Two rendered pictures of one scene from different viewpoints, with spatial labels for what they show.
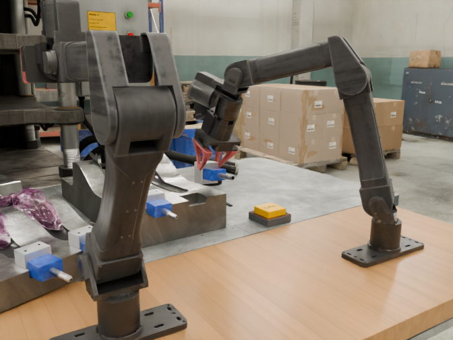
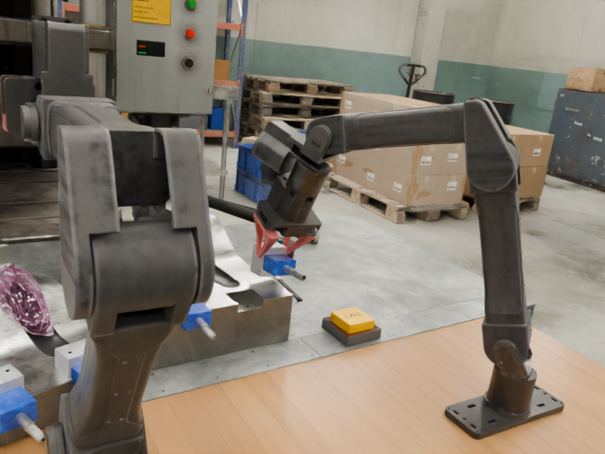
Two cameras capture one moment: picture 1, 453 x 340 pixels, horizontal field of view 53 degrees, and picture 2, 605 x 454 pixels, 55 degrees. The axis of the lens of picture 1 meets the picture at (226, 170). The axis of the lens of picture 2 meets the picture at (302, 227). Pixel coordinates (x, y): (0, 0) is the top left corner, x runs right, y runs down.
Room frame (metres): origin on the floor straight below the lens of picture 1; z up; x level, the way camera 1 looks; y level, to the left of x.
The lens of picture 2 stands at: (0.15, -0.01, 1.30)
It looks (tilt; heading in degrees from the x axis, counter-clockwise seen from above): 17 degrees down; 1
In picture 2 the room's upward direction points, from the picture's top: 6 degrees clockwise
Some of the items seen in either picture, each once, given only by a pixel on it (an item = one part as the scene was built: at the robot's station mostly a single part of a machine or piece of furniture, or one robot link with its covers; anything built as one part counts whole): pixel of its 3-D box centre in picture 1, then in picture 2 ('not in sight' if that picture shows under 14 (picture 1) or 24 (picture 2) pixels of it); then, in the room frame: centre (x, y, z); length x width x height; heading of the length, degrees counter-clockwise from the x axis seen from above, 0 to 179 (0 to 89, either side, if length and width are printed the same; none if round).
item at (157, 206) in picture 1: (161, 209); (195, 318); (0.94, 0.14, 0.89); 0.13 x 0.05 x 0.05; 36
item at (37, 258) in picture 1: (48, 268); (15, 413); (0.72, 0.31, 0.86); 0.13 x 0.05 x 0.05; 53
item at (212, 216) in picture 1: (135, 187); (169, 264); (1.20, 0.25, 0.87); 0.50 x 0.26 x 0.14; 35
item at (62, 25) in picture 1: (66, 37); (62, 80); (0.76, 0.26, 1.24); 0.12 x 0.09 x 0.12; 32
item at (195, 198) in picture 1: (193, 204); (244, 305); (1.04, 0.08, 0.87); 0.05 x 0.05 x 0.04; 35
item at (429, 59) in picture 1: (425, 59); (588, 79); (7.76, -3.29, 1.26); 0.42 x 0.33 x 0.29; 27
